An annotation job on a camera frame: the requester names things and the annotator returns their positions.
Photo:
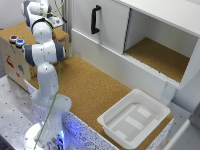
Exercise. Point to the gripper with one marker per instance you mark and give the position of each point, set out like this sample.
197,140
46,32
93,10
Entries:
57,22

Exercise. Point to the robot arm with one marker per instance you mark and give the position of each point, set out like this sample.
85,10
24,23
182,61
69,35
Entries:
46,80

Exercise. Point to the pink block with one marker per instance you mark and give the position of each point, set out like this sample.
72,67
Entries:
53,36

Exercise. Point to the green button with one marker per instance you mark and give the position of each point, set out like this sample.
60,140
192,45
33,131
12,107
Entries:
24,47

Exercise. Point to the blue button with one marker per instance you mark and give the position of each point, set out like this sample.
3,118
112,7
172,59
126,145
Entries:
20,42

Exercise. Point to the red button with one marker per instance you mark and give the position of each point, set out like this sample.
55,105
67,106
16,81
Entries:
13,38

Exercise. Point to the white sliding door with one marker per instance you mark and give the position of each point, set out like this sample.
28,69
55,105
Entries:
110,25

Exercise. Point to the white cabinet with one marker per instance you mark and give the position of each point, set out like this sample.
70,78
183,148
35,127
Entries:
150,71

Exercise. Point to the white plastic box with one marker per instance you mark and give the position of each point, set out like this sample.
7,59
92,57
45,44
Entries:
133,120

